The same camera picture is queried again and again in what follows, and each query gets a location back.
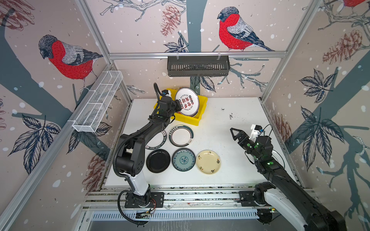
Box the white plate thin dark rim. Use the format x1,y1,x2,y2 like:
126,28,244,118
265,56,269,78
272,150,286,169

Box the white plate red characters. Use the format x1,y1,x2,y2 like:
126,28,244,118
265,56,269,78
175,88,200,117

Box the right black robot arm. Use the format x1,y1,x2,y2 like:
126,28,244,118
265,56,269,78
230,128,347,231

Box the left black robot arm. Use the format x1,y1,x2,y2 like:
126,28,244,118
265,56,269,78
112,96,182,197

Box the yellow plastic bin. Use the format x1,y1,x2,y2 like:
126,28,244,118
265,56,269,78
154,86,208,126

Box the medium green rimmed white plate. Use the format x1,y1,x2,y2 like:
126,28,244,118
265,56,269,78
168,125,194,147

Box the dark lettered rim white plate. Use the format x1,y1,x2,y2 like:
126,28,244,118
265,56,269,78
145,131,167,150

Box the cream floral round plate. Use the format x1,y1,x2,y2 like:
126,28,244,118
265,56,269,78
196,150,221,175

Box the black round plate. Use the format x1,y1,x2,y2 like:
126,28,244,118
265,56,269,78
146,149,171,173

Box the teal patterned round plate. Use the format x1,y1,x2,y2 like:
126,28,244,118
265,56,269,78
172,148,196,172

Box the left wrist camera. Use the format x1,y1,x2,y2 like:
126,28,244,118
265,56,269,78
161,90,171,97

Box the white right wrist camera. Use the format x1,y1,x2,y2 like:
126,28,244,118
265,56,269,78
250,124,263,140

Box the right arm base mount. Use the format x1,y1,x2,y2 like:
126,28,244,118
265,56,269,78
238,190,271,207

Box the black hanging wall basket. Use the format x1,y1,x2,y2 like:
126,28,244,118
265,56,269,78
167,55,230,77

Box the white wire mesh shelf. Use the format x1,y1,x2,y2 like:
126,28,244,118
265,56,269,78
72,70,123,133

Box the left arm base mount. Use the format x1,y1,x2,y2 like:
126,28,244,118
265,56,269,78
124,192,164,208

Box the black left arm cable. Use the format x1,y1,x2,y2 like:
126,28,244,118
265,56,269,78
117,189,154,226

